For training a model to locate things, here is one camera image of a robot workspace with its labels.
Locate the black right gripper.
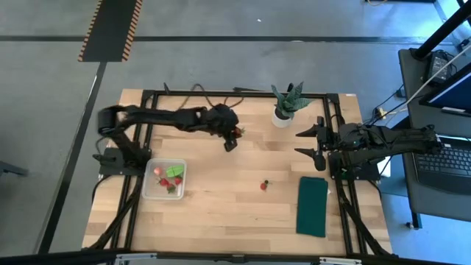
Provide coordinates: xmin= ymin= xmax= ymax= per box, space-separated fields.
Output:
xmin=294 ymin=116 xmax=349 ymax=172

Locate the white cable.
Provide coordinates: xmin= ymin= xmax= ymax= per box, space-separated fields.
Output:
xmin=404 ymin=43 xmax=471 ymax=106

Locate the black diagonal pole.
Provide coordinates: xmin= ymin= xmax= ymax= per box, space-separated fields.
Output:
xmin=411 ymin=0 xmax=471 ymax=60

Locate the black workstation desk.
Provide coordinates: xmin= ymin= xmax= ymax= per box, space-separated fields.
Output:
xmin=398 ymin=47 xmax=471 ymax=222

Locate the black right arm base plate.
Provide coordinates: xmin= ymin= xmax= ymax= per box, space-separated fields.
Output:
xmin=328 ymin=150 xmax=380 ymax=181

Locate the white round plant pot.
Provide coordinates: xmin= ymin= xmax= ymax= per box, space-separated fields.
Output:
xmin=271 ymin=106 xmax=294 ymax=129

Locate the black orange-striped floor mat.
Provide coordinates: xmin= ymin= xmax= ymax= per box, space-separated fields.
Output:
xmin=77 ymin=0 xmax=144 ymax=63

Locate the clear plastic tupperware container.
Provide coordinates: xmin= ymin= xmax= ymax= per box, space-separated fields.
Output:
xmin=141 ymin=158 xmax=188 ymax=202

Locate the dark green folded cloth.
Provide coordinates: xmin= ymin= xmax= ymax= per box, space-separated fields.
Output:
xmin=296 ymin=176 xmax=329 ymax=239

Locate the black computer monitor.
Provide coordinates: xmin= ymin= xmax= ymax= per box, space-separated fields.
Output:
xmin=419 ymin=62 xmax=471 ymax=118

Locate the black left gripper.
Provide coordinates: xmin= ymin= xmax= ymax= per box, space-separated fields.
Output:
xmin=204 ymin=103 xmax=241 ymax=153

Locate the black aluminium table frame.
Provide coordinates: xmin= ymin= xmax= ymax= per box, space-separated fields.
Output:
xmin=88 ymin=89 xmax=394 ymax=257

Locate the black power adapter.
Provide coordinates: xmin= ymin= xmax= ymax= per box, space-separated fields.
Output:
xmin=426 ymin=51 xmax=453 ymax=85

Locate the green snake plant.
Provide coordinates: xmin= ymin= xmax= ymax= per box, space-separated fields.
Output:
xmin=271 ymin=81 xmax=314 ymax=119

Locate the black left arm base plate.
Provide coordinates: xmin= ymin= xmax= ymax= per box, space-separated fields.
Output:
xmin=92 ymin=146 xmax=152 ymax=177

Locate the grey chair base leg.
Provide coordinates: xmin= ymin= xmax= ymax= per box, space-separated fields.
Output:
xmin=0 ymin=160 xmax=29 ymax=178

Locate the black crossbar with silver brackets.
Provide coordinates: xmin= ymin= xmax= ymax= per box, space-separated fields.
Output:
xmin=0 ymin=249 xmax=471 ymax=265

